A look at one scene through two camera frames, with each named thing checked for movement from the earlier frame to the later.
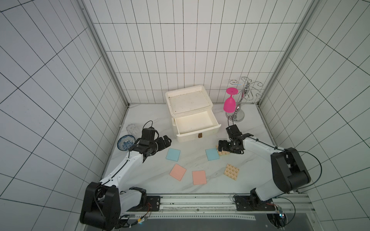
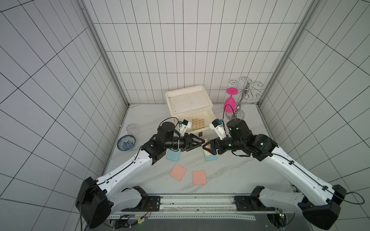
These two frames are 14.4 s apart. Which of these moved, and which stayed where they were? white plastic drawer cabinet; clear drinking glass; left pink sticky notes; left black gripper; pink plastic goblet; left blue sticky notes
Moved: left black gripper
Stayed: pink plastic goblet; white plastic drawer cabinet; left pink sticky notes; clear drinking glass; left blue sticky notes
